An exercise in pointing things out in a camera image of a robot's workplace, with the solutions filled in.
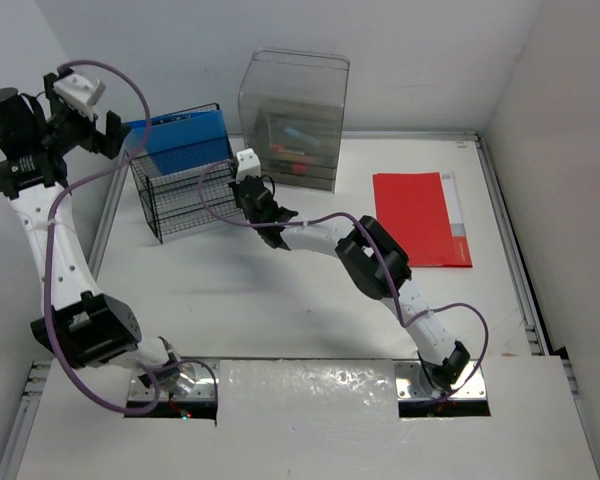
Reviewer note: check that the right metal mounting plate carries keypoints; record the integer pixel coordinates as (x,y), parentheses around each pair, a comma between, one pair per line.
(412,385)

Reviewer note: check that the clear plastic drawer organizer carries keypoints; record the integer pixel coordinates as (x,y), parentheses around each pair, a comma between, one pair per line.
(299,89)

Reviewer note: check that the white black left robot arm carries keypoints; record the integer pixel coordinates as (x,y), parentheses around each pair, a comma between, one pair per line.
(92,328)

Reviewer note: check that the orange black highlighter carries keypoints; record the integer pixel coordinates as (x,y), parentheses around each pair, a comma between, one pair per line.
(283,149)

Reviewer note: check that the blue glue stick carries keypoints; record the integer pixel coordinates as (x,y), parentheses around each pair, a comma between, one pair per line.
(301,136)

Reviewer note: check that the black wire mesh shelf rack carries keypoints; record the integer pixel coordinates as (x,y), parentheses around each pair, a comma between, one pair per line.
(171,204)

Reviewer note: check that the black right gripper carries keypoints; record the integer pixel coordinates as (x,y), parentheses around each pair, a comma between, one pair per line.
(234,185)

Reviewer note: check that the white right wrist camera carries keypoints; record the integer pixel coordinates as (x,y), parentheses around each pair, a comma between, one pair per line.
(247,165)

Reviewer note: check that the red folder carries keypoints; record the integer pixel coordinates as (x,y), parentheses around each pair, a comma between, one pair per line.
(422,213)

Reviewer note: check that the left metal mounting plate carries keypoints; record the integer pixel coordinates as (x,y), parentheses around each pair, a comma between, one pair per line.
(197,382)

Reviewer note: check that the blue folder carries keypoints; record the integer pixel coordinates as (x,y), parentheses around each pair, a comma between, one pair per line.
(184,140)

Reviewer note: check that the pink black highlighter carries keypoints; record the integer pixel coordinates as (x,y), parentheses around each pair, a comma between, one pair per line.
(290,167)

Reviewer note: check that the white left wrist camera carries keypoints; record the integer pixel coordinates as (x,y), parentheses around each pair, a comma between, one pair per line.
(80,92)

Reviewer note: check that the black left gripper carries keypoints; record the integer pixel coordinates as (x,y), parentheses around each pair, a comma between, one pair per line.
(106,143)

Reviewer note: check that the metal mounting plate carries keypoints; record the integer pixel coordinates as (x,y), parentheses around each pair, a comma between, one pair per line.
(412,385)
(197,382)

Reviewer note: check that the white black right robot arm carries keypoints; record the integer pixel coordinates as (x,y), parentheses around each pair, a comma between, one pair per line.
(374,261)

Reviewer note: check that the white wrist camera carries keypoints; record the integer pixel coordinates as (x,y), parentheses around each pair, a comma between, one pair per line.
(80,92)
(247,165)

